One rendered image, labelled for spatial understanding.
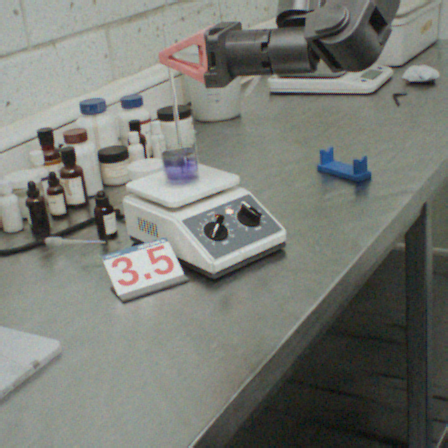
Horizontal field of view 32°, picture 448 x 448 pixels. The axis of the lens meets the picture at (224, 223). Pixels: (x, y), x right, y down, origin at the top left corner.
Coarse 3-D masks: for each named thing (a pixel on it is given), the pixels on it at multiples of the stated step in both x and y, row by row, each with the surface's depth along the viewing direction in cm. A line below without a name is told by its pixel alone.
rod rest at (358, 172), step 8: (320, 152) 132; (328, 152) 132; (320, 160) 132; (328, 160) 133; (360, 160) 126; (320, 168) 132; (328, 168) 131; (336, 168) 130; (344, 168) 130; (352, 168) 129; (360, 168) 126; (344, 176) 128; (352, 176) 126; (360, 176) 126; (368, 176) 127
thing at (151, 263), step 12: (144, 252) 101; (156, 252) 102; (168, 252) 102; (108, 264) 99; (120, 264) 99; (132, 264) 100; (144, 264) 100; (156, 264) 101; (168, 264) 101; (120, 276) 99; (132, 276) 99; (144, 276) 99; (156, 276) 100; (120, 288) 98
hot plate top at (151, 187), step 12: (204, 168) 113; (144, 180) 110; (156, 180) 110; (204, 180) 108; (216, 180) 107; (228, 180) 107; (132, 192) 108; (144, 192) 106; (156, 192) 105; (168, 192) 105; (180, 192) 104; (192, 192) 104; (204, 192) 104; (216, 192) 105; (168, 204) 102; (180, 204) 102
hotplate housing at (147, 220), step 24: (240, 192) 108; (144, 216) 107; (168, 216) 103; (144, 240) 109; (168, 240) 104; (192, 240) 100; (264, 240) 103; (192, 264) 102; (216, 264) 98; (240, 264) 101
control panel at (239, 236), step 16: (224, 208) 104; (256, 208) 106; (192, 224) 101; (224, 224) 102; (240, 224) 103; (272, 224) 104; (208, 240) 100; (224, 240) 100; (240, 240) 101; (256, 240) 102
